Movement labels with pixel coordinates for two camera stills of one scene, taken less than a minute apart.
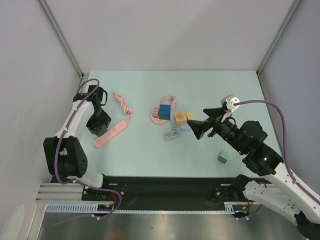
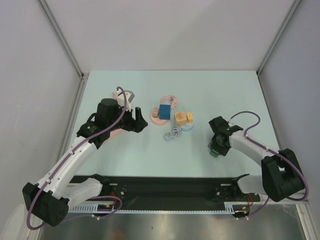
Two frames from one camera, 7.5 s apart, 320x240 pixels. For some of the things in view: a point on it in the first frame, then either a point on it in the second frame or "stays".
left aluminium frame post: x=61 y=36 stays
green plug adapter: x=223 y=157 to x=213 y=153
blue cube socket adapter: x=164 y=111 stays
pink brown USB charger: x=155 y=113 stays
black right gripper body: x=215 y=123 to x=218 y=144
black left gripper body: x=99 y=118 to x=120 y=124
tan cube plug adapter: x=180 y=118 stays
